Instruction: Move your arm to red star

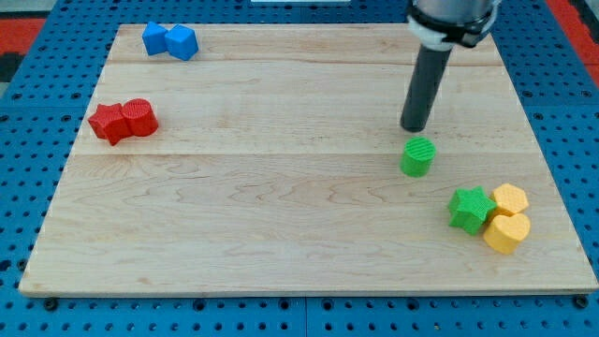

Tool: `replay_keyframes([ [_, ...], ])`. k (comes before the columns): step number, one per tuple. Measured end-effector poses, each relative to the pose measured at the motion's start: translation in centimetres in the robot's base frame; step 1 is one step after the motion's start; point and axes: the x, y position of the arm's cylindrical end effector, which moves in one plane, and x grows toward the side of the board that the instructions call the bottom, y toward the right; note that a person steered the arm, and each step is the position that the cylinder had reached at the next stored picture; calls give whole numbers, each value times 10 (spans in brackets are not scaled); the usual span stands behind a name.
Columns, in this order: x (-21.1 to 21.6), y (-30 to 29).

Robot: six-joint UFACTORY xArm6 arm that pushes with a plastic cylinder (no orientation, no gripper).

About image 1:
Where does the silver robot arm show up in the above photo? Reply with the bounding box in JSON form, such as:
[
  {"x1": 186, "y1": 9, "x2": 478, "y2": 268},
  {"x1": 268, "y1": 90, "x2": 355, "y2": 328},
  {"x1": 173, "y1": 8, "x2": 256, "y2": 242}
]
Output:
[{"x1": 406, "y1": 0, "x2": 501, "y2": 51}]

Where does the green star block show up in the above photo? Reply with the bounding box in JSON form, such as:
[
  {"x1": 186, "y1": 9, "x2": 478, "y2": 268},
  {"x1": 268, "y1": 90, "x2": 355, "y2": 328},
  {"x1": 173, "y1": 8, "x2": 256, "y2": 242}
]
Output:
[{"x1": 447, "y1": 186, "x2": 497, "y2": 235}]

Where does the red star block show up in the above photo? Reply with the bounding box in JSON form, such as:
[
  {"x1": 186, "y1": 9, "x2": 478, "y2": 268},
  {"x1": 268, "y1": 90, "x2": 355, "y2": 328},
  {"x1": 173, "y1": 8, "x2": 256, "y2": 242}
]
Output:
[{"x1": 88, "y1": 103, "x2": 132, "y2": 146}]

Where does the wooden board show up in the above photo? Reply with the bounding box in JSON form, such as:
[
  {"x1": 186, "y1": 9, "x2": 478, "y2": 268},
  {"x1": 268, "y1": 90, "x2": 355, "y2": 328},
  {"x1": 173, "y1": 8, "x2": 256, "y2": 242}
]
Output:
[{"x1": 19, "y1": 24, "x2": 598, "y2": 298}]

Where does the green cylinder block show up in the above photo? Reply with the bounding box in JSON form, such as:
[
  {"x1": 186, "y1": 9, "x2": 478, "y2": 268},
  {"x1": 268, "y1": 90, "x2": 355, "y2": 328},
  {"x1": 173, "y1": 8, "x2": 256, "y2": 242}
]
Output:
[{"x1": 400, "y1": 137, "x2": 436, "y2": 178}]

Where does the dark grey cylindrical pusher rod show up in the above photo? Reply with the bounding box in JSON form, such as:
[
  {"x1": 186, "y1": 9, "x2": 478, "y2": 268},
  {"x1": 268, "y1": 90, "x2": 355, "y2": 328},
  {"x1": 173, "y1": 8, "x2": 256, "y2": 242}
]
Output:
[{"x1": 400, "y1": 45, "x2": 451, "y2": 133}]

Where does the red cylinder block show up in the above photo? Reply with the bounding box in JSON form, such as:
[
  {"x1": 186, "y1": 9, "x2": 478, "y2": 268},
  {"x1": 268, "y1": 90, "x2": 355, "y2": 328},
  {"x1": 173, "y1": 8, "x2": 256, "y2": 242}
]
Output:
[{"x1": 122, "y1": 98, "x2": 159, "y2": 137}]

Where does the blue cube block right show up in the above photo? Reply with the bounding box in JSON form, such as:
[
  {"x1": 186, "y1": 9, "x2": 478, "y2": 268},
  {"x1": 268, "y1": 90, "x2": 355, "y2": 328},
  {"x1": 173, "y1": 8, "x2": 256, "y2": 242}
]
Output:
[{"x1": 165, "y1": 24, "x2": 199, "y2": 61}]

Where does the blue cube block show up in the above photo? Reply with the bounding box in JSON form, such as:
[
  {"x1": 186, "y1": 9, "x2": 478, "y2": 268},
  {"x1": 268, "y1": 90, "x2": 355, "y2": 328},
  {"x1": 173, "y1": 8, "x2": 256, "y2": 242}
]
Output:
[
  {"x1": 141, "y1": 22, "x2": 168, "y2": 55},
  {"x1": 165, "y1": 24, "x2": 199, "y2": 61}
]

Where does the blue cube block left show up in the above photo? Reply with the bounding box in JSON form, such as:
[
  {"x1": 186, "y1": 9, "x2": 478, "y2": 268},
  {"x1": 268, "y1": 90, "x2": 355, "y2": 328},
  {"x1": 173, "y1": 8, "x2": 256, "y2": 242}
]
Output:
[{"x1": 141, "y1": 22, "x2": 168, "y2": 55}]

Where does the yellow hexagon block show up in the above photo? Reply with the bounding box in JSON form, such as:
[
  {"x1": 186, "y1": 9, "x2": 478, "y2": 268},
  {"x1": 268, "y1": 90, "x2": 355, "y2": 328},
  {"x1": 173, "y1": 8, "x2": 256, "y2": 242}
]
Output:
[{"x1": 489, "y1": 183, "x2": 530, "y2": 219}]

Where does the yellow heart block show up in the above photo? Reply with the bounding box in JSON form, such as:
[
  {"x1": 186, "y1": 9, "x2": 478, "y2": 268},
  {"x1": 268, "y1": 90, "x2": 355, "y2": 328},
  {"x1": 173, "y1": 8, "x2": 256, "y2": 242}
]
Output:
[{"x1": 483, "y1": 213, "x2": 532, "y2": 255}]

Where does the blue perforated base mat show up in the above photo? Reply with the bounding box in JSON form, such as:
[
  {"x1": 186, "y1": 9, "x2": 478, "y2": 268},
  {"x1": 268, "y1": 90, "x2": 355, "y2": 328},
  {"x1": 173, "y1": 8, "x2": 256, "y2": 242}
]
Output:
[{"x1": 1, "y1": 0, "x2": 598, "y2": 336}]

